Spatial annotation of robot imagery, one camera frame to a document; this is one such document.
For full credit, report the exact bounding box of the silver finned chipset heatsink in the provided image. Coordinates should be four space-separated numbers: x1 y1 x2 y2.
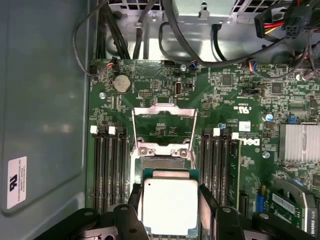
278 123 320 163

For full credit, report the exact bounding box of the open grey PC case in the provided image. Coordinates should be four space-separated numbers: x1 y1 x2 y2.
0 0 320 240

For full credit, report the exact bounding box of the silver CPU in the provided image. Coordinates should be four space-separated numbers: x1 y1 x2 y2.
141 167 201 237

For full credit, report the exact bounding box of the RAM slot with white clips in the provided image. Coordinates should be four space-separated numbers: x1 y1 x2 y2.
108 126 121 211
211 127 222 206
229 132 243 208
89 125 105 213

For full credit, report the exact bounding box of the metal drive cage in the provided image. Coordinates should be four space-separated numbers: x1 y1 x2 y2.
109 0 291 25

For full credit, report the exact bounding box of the thick black cable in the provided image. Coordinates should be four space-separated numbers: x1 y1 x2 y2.
98 0 132 60

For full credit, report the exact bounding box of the silver coin cell battery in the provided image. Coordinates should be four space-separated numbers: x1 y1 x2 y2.
113 74 132 94

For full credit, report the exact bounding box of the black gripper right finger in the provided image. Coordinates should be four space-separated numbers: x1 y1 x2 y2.
198 183 318 240

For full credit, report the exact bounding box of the RAM slot with black clips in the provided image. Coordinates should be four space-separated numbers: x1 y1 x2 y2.
99 126 112 213
117 126 130 208
201 127 213 191
221 128 231 207

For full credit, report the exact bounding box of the metal socket cover frame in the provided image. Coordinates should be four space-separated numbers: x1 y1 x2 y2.
131 102 199 158

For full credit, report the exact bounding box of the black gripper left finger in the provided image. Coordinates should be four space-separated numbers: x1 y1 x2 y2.
34 183 151 240

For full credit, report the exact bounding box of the grey cable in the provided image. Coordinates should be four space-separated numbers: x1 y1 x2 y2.
132 0 161 60

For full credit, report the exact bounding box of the CPU socket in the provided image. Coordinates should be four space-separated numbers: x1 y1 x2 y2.
133 149 200 181

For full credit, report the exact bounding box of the green motherboard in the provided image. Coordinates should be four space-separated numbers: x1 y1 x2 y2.
86 58 320 240

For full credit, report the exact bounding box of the thin metal locking lever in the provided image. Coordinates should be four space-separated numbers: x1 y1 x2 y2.
189 147 200 173

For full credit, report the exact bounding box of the black power connector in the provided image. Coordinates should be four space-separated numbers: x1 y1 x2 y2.
254 9 286 39

